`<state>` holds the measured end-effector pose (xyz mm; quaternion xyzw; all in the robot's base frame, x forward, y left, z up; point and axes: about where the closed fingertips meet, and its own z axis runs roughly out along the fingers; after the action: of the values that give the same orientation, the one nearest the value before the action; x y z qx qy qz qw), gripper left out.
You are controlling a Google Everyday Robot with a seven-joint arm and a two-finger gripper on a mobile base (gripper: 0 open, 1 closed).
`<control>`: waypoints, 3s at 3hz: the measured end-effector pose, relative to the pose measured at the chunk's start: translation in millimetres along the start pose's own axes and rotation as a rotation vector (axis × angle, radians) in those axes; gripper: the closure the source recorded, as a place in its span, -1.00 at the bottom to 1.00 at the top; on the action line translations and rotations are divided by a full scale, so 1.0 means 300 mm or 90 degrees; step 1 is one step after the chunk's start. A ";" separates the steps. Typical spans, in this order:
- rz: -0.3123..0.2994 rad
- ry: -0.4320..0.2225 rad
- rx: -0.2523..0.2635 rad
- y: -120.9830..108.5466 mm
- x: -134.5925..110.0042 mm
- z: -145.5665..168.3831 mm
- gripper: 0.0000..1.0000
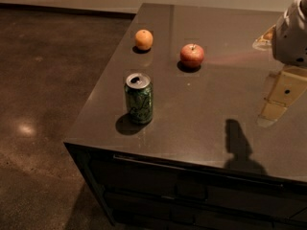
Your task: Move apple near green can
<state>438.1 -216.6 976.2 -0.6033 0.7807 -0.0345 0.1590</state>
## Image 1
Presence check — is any orange fruit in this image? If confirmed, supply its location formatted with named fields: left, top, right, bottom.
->
left=134, top=30, right=154, bottom=51

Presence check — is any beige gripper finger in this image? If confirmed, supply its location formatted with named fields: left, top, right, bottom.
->
left=257, top=65, right=307, bottom=127
left=252, top=25, right=276, bottom=51

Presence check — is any dark cabinet with drawers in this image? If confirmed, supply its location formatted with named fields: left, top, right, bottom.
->
left=65, top=142, right=307, bottom=230

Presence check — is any red apple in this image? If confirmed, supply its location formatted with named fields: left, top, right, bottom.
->
left=179, top=43, right=204, bottom=69

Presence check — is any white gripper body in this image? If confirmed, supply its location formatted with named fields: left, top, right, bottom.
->
left=272, top=0, right=307, bottom=66

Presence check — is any green soda can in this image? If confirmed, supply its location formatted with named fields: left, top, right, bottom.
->
left=125, top=73, right=154, bottom=125

